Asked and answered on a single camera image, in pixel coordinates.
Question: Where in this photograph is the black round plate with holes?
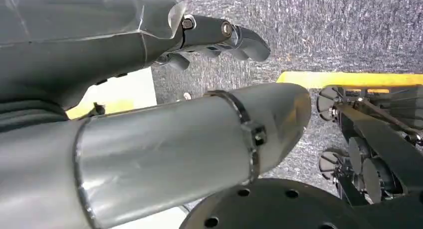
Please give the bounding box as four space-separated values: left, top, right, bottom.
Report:
179 177 423 229

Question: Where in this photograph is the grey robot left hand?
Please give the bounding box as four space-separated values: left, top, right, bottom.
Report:
0 0 312 229

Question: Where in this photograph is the yellow board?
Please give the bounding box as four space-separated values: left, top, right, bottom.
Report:
276 71 423 90

